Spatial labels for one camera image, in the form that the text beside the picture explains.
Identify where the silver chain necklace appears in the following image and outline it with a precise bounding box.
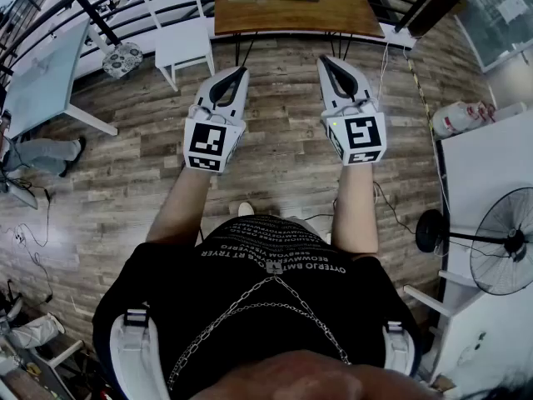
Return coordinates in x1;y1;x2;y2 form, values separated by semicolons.
166;262;353;391

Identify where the white wooden chair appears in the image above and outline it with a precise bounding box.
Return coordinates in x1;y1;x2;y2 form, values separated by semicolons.
140;0;216;93

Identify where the white cable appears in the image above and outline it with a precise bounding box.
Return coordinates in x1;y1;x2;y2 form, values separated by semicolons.
374;42;391;103

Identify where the person's white shoulder strap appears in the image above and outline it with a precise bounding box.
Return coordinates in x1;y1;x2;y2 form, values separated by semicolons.
108;308;172;400
381;321;417;377

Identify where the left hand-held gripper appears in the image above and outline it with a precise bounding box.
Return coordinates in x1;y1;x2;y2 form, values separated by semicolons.
182;67;251;175

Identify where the person's left forearm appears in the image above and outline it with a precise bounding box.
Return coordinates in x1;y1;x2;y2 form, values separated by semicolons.
145;165;213;248

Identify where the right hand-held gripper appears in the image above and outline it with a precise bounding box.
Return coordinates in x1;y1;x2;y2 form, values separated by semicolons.
316;55;387;167

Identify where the person's right white shoulder strap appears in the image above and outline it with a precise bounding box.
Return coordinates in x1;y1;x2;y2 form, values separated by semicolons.
381;321;417;377

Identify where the white plastic bag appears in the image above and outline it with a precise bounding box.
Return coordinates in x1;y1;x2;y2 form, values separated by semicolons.
10;312;66;349

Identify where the brown wooden railing post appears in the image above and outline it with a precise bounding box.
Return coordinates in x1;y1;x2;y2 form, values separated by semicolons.
395;0;476;38

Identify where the black standing fan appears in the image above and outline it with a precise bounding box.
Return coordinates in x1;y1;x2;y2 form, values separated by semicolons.
415;187;533;296

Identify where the white paper sign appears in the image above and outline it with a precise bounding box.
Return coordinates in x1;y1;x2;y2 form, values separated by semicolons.
497;0;530;24

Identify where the white storage box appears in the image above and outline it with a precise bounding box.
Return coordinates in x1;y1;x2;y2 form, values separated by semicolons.
494;101;529;121

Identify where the black cable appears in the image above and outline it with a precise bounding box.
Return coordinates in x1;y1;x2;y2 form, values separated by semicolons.
371;180;417;236

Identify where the person's chin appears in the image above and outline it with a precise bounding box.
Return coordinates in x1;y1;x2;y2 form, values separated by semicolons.
189;350;442;400

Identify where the white glass-top table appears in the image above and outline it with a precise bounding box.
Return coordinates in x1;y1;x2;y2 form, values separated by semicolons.
2;17;119;141

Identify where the yellow black striped tape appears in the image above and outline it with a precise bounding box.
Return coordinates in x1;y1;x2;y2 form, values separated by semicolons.
406;54;436;141

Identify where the white cabinet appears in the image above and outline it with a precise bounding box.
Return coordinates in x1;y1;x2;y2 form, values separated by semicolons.
435;110;533;395

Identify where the person's black printed t-shirt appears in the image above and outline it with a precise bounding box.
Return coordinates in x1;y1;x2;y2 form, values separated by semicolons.
92;214;421;400

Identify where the floral seat cushion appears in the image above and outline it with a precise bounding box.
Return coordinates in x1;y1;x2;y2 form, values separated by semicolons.
102;42;144;78

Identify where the person's right forearm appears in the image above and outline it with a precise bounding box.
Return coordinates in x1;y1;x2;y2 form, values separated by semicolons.
331;162;380;260

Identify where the glass partition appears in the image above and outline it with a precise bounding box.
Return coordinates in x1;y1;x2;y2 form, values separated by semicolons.
456;0;533;73

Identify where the pack of plastic water bottles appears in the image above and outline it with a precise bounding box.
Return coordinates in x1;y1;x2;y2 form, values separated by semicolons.
431;100;496;140

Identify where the wooden table with hairpin legs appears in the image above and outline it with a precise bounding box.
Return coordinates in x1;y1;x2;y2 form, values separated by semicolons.
213;0;386;68

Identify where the person's left white shoulder strap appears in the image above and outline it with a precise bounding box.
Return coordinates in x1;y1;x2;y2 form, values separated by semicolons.
108;308;172;400

